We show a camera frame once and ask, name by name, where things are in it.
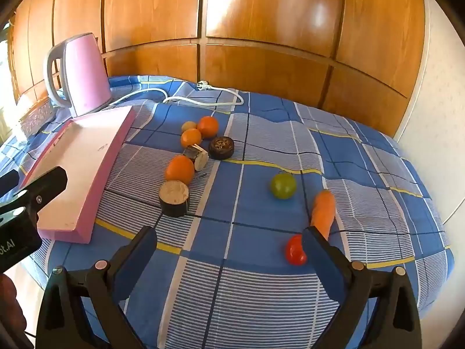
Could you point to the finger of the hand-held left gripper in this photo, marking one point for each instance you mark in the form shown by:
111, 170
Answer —
51, 183
7, 183

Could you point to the small round brown fruit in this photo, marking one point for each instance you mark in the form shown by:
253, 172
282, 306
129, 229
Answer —
188, 126

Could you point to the white tissue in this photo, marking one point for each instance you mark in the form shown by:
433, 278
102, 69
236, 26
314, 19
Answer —
23, 102

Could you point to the silver ornate tissue box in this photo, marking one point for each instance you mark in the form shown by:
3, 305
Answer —
34, 118

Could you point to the blue checked bedsheet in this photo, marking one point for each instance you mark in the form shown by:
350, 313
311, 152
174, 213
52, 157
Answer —
254, 225

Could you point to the green tomato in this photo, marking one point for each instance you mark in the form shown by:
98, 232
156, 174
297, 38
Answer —
283, 186

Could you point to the dark purple round fruit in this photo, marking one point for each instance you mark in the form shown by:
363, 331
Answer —
221, 149

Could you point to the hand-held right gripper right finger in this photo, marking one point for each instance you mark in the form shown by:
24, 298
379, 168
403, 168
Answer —
323, 269

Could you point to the eggplant piece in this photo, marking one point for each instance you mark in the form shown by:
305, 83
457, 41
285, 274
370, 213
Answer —
199, 160
173, 198

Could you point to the pink shallow tray box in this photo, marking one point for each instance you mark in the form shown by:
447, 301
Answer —
83, 160

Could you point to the person's left hand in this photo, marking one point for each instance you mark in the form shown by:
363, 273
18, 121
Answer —
11, 309

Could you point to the mandarin orange with stem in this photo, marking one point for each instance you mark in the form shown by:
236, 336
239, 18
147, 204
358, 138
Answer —
180, 169

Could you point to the orange carrot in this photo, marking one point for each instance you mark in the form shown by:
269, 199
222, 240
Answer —
323, 211

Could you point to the red tomato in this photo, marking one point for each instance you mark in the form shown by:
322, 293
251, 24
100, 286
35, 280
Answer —
294, 252

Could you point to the pink electric kettle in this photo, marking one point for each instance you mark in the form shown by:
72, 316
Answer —
87, 76

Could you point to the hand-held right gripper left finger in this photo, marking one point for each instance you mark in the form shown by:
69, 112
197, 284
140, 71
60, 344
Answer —
140, 256

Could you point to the wooden wardrobe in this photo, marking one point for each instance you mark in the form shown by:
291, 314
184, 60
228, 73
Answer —
254, 25

